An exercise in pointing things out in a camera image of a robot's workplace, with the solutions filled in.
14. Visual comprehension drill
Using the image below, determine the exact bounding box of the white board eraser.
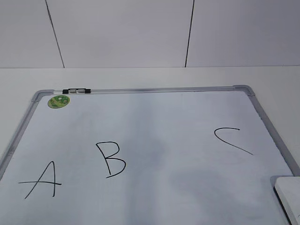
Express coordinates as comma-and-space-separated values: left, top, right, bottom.
274, 177, 300, 225

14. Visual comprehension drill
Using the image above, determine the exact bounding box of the white framed whiteboard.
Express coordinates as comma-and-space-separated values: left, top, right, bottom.
0, 85, 300, 225

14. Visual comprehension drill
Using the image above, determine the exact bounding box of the black silver board clip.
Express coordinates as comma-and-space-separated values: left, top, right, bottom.
62, 88, 91, 94

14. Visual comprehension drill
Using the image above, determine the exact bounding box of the round green magnet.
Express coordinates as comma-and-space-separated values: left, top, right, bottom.
48, 95, 70, 109

